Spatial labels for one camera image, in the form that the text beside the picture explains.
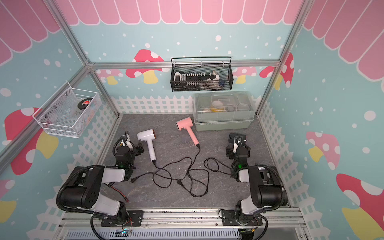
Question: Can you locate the green clear-lid storage box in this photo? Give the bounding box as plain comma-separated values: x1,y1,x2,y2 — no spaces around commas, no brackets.
194,92,257,131

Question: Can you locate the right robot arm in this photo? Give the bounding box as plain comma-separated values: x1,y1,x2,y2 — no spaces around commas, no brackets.
226,137,288,225

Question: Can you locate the white hair dryer black cord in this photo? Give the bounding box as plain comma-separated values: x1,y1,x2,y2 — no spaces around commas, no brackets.
129,160,181,189

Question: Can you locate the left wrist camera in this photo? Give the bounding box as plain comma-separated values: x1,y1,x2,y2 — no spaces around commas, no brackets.
120,132,134,149

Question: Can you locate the black wire mesh basket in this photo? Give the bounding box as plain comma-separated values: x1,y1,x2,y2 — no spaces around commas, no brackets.
170,57,234,92

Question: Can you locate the black red tape measure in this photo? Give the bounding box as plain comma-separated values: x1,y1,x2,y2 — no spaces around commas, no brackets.
77,98,93,111

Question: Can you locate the white wire mesh basket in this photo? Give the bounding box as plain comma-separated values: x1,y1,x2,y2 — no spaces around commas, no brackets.
33,82,102,139

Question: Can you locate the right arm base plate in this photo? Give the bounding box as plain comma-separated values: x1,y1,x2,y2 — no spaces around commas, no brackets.
218,209,263,227

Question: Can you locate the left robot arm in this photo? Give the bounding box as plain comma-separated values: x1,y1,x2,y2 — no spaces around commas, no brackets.
56,133,144,226

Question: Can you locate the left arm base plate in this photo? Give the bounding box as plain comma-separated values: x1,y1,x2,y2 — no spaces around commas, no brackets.
101,211,144,227

